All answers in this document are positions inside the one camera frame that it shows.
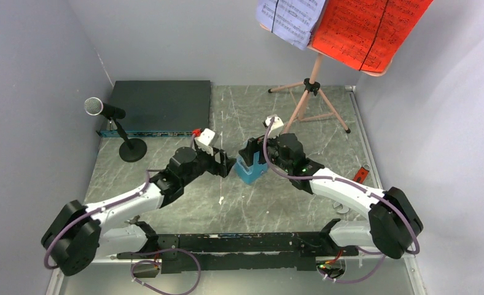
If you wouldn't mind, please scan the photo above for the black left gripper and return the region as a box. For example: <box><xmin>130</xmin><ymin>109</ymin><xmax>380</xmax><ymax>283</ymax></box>
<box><xmin>181</xmin><ymin>145</ymin><xmax>236</xmax><ymax>187</ymax></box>

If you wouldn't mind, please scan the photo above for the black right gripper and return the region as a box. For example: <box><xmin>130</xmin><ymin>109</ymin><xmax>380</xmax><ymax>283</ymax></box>
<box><xmin>238</xmin><ymin>129</ymin><xmax>291</xmax><ymax>173</ymax></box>

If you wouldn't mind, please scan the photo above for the blue metronome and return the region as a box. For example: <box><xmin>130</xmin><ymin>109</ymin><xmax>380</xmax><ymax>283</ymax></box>
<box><xmin>235</xmin><ymin>135</ymin><xmax>268</xmax><ymax>184</ymax></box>

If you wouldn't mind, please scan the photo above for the pink tripod music stand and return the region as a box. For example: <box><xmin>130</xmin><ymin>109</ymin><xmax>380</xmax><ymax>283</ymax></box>
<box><xmin>259</xmin><ymin>22</ymin><xmax>393</xmax><ymax>135</ymax></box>

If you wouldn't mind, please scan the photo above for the black microphone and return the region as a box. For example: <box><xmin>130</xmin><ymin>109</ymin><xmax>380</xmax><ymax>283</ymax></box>
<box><xmin>84</xmin><ymin>97</ymin><xmax>147</xmax><ymax>163</ymax></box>

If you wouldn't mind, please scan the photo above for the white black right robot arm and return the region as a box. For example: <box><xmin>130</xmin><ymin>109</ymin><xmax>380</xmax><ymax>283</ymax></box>
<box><xmin>238</xmin><ymin>133</ymin><xmax>424</xmax><ymax>259</ymax></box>

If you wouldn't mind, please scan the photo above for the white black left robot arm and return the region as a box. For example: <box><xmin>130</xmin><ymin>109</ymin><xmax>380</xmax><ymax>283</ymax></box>
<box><xmin>41</xmin><ymin>147</ymin><xmax>236</xmax><ymax>276</ymax></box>

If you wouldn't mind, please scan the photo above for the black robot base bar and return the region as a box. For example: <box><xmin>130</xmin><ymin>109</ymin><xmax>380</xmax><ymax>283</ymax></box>
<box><xmin>117</xmin><ymin>232</ymin><xmax>358</xmax><ymax>274</ymax></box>

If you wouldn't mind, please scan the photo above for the blue sheet music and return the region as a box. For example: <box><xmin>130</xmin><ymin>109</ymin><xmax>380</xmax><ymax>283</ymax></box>
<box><xmin>256</xmin><ymin>0</ymin><xmax>326</xmax><ymax>50</ymax></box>

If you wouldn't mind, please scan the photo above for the red sheet music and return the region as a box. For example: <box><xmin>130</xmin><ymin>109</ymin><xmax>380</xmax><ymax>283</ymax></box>
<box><xmin>310</xmin><ymin>0</ymin><xmax>432</xmax><ymax>76</ymax></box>

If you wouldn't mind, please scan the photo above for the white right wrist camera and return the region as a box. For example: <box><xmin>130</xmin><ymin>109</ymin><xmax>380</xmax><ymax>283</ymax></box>
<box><xmin>263</xmin><ymin>115</ymin><xmax>284</xmax><ymax>138</ymax></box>

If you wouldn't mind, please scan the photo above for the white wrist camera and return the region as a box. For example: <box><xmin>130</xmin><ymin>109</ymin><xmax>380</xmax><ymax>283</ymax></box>
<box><xmin>192</xmin><ymin>128</ymin><xmax>219</xmax><ymax>156</ymax></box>
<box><xmin>263</xmin><ymin>115</ymin><xmax>284</xmax><ymax>138</ymax></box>

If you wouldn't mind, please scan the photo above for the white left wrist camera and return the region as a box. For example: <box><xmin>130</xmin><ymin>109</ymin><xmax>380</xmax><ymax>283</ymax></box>
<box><xmin>192</xmin><ymin>128</ymin><xmax>219</xmax><ymax>156</ymax></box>

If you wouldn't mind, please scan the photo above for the black blue network switch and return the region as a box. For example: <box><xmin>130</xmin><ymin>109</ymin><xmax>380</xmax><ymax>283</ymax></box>
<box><xmin>107</xmin><ymin>81</ymin><xmax>211</xmax><ymax>138</ymax></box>

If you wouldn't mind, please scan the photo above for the aluminium frame rail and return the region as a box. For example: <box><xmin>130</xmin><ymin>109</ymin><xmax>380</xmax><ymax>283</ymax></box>
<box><xmin>45</xmin><ymin>85</ymin><xmax>428</xmax><ymax>295</ymax></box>

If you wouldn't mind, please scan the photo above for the red handled tool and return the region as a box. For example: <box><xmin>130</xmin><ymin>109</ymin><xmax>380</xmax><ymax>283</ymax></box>
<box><xmin>353</xmin><ymin>164</ymin><xmax>370</xmax><ymax>184</ymax></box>

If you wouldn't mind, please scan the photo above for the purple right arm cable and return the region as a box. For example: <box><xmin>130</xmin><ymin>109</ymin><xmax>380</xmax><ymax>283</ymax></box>
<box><xmin>263</xmin><ymin>118</ymin><xmax>421</xmax><ymax>285</ymax></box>

